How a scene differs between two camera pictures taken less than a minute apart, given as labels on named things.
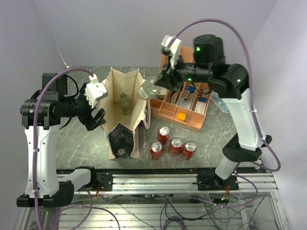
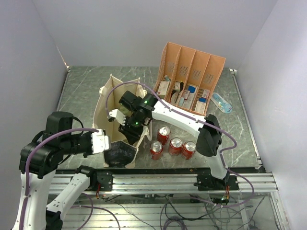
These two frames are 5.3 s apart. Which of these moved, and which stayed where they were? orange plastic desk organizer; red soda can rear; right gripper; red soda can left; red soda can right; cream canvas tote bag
Moved: right gripper; cream canvas tote bag
Stayed: orange plastic desk organizer; red soda can right; red soda can rear; red soda can left
